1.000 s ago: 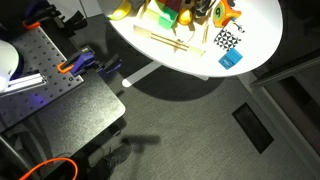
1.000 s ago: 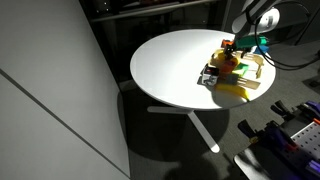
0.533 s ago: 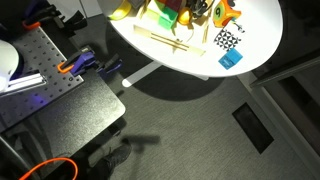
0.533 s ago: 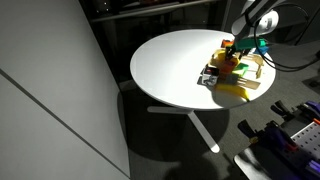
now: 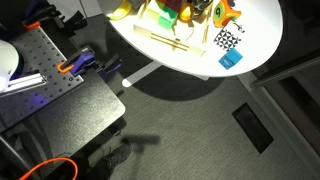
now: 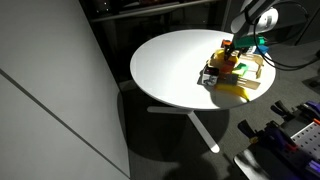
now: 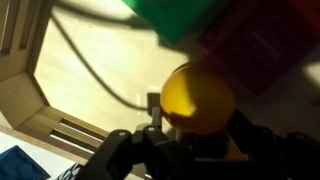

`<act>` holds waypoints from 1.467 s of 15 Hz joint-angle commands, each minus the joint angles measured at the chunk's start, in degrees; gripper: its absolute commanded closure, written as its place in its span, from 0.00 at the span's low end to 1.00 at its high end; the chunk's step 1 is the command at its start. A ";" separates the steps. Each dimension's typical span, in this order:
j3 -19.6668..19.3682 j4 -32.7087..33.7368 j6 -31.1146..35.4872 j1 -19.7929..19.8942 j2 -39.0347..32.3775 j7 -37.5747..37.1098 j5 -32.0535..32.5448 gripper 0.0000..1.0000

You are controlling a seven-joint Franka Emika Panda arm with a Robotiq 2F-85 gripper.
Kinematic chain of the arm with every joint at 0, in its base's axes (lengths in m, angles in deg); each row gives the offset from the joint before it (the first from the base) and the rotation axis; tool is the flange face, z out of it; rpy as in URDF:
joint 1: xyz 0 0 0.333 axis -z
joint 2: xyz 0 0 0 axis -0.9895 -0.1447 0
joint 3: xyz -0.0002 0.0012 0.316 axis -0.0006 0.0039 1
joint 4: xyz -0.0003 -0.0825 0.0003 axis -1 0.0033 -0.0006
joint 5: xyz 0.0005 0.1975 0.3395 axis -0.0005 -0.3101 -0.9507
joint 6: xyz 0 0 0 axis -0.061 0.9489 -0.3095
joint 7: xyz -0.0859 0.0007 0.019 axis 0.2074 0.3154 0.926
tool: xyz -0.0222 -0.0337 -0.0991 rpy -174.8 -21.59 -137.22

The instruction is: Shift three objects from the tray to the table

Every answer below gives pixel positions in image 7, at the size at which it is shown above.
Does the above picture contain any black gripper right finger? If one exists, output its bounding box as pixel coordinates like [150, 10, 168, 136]
[229, 109, 320, 180]

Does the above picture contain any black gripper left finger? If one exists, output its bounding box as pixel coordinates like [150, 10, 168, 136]
[78, 93, 201, 180]

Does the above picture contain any orange fruit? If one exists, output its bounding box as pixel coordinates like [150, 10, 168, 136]
[159, 61, 238, 136]

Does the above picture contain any wooden slatted tray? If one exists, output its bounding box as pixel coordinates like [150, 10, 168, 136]
[0, 0, 320, 169]

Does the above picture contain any blue soft cube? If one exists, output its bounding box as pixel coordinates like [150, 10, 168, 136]
[0, 144, 52, 180]

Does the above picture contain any magenta soft cube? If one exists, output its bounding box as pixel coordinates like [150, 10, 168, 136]
[197, 0, 320, 97]

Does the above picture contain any green soft cube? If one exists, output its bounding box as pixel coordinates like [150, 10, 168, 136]
[121, 0, 232, 47]

